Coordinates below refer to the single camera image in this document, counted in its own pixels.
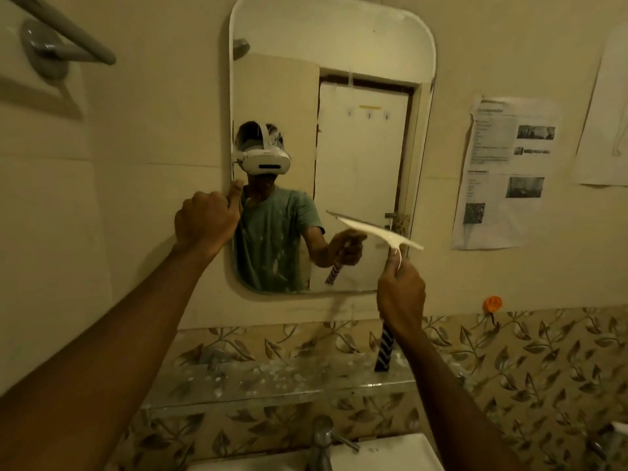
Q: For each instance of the person's left hand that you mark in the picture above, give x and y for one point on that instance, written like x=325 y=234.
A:
x=203 y=223

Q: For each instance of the person's right hand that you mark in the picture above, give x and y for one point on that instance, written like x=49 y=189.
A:
x=401 y=301

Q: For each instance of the person's right thumb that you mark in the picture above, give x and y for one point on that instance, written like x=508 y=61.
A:
x=391 y=269

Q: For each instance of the person's left thumb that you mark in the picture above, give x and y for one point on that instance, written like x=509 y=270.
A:
x=235 y=195

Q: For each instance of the person's left forearm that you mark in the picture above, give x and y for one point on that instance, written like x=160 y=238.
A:
x=103 y=358

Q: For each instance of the person's right forearm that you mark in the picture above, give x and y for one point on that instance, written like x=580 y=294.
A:
x=454 y=412

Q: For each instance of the printed paper notice with photos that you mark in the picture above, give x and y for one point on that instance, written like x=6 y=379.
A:
x=505 y=171

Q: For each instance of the white ceramic washbasin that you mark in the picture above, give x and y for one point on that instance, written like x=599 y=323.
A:
x=392 y=456

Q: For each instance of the chrome basin tap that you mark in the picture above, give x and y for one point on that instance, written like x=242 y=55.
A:
x=321 y=443

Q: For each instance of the white paper sheet with drawing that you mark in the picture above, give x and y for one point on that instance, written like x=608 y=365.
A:
x=606 y=117

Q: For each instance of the orange wall hook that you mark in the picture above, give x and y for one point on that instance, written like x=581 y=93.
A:
x=492 y=305

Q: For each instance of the glass wall shelf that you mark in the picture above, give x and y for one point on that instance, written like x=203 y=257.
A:
x=274 y=377

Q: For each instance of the rounded wall mirror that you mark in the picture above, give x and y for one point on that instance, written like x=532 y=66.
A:
x=358 y=44

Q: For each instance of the chrome towel rail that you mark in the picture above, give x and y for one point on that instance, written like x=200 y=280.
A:
x=64 y=31

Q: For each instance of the chrome wall tap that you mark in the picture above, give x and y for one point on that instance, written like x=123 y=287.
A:
x=611 y=439

